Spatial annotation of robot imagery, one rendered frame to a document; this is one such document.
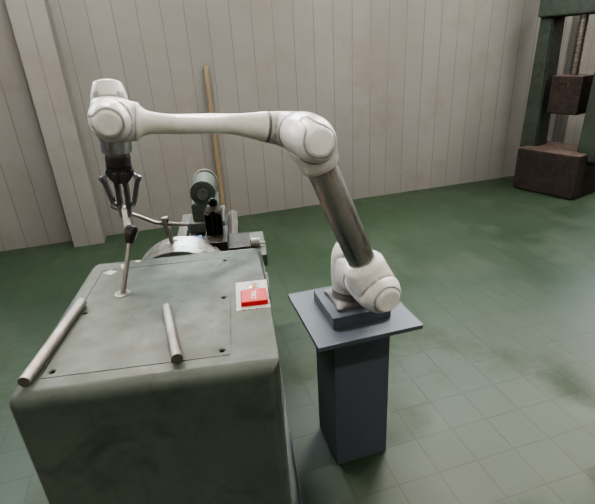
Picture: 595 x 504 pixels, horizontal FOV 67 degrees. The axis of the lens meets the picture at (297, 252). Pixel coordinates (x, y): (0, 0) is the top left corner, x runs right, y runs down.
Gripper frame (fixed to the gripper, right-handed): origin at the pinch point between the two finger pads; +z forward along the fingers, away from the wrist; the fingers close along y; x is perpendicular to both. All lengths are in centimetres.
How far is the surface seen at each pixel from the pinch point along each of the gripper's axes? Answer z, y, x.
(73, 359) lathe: 6, -3, 68
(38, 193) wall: 85, 165, -339
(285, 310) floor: 126, -69, -146
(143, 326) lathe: 5, -15, 59
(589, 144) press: 37, -429, -316
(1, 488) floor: 137, 77, -21
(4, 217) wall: 109, 201, -333
